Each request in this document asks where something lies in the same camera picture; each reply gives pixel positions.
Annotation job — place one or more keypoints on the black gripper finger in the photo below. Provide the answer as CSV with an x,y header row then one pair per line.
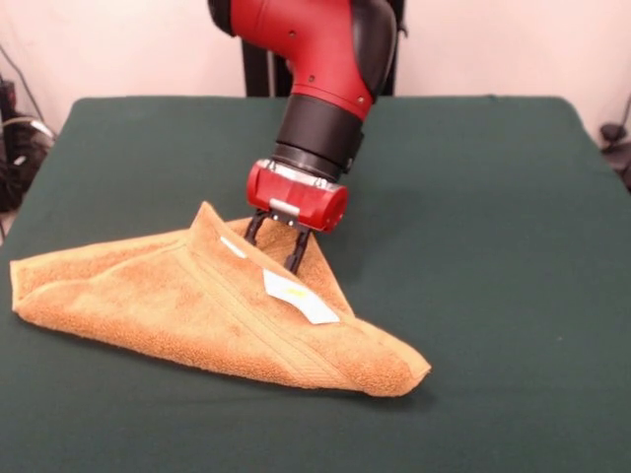
x,y
298,249
256,226

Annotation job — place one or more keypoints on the black power strip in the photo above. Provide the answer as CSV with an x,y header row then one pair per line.
x,y
7,98

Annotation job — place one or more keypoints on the orange-brown terry towel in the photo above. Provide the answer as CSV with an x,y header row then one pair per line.
x,y
172,305

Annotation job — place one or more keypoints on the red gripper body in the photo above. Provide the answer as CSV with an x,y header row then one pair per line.
x,y
291,194

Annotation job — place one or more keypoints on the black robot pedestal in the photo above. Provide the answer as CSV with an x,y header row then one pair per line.
x,y
256,74

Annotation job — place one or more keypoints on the dark green table cloth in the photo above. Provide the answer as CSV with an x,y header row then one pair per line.
x,y
493,295

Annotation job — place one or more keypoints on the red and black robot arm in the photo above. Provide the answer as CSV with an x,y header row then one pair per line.
x,y
320,44

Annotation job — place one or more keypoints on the black power adapter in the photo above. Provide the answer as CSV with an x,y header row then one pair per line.
x,y
612,132

